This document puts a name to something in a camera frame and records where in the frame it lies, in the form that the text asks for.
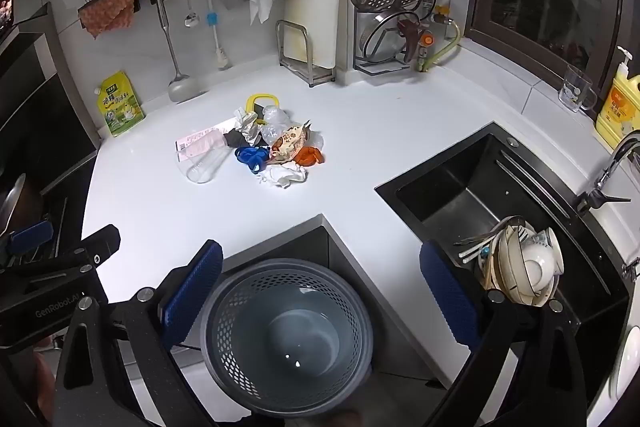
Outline black integrated stove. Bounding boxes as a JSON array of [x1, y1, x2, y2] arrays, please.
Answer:
[[0, 2, 101, 268]]

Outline glass pan lid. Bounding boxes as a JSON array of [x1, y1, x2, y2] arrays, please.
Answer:
[[361, 13, 426, 60]]

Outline clear plastic bottle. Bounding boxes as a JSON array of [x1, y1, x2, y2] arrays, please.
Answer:
[[177, 129, 236, 184]]

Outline blue bottle brush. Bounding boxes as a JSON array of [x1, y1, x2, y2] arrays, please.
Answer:
[[205, 0, 233, 71]]

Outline chrome faucet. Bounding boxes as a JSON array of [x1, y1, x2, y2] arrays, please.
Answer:
[[575, 138, 640, 215]]

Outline chopsticks in sink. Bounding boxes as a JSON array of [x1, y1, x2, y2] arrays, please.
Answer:
[[457, 232, 502, 264]]

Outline red and cream snack wrapper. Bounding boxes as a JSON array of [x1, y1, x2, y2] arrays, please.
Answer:
[[269, 119, 315, 164]]

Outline pink paper strip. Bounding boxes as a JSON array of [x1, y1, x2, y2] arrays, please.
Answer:
[[175, 116, 241, 154]]

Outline metal ladle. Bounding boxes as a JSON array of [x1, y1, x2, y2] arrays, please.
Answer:
[[152, 0, 207, 104]]

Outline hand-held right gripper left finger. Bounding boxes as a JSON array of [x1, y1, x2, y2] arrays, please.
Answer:
[[52, 239, 226, 427]]

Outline metal lid rack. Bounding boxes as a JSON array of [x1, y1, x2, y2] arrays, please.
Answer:
[[352, 0, 436, 75]]

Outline brown kitchen utensil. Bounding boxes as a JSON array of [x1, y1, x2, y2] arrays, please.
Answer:
[[397, 19, 426, 62]]

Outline metal cutting board rack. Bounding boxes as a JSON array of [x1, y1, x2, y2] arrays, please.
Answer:
[[276, 19, 337, 88]]

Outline orange plastic wrapper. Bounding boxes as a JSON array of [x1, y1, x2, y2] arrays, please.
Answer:
[[294, 146, 324, 166]]

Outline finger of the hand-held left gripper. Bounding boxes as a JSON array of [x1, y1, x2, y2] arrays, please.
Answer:
[[0, 221, 56, 265], [20, 224, 122, 278]]

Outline yellow gas hose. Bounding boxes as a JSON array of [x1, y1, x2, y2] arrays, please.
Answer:
[[417, 21, 462, 72]]

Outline cream plate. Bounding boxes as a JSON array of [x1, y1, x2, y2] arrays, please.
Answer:
[[496, 221, 532, 304]]

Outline orange dish cloth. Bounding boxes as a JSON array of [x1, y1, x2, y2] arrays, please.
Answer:
[[77, 0, 142, 40]]

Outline black sink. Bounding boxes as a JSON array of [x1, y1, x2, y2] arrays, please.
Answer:
[[375, 122, 632, 413]]

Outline green and yellow refill pouch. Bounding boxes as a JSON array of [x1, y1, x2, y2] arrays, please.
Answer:
[[95, 71, 146, 138]]

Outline blue plastic bag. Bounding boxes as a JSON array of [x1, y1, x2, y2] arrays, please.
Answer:
[[234, 145, 271, 172]]

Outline grey perforated waste basket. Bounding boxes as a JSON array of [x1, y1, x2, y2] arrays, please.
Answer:
[[199, 258, 375, 418]]

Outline black cloth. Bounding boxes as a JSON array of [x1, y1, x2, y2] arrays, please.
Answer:
[[222, 129, 256, 148]]

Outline clear glass cup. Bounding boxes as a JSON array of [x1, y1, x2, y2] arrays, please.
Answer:
[[558, 64, 598, 112]]

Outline gas valve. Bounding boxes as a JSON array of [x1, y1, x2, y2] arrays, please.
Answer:
[[417, 4, 451, 58]]

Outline white bowl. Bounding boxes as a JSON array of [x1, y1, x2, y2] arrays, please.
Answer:
[[520, 242, 560, 289]]

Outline yellow dish soap bottle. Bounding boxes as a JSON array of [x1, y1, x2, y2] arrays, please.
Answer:
[[595, 46, 640, 151]]

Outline printed paper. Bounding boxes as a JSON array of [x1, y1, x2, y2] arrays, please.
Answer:
[[234, 107, 268, 145]]

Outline clear plastic bag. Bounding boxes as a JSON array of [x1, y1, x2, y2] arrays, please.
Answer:
[[260, 104, 293, 145]]

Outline yellow ring lid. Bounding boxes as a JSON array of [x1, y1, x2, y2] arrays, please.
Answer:
[[246, 93, 279, 115]]

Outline white tissue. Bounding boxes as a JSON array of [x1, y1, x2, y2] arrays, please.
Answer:
[[258, 162, 307, 189]]

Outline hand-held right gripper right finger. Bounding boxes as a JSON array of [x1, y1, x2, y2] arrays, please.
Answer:
[[419, 241, 596, 427]]

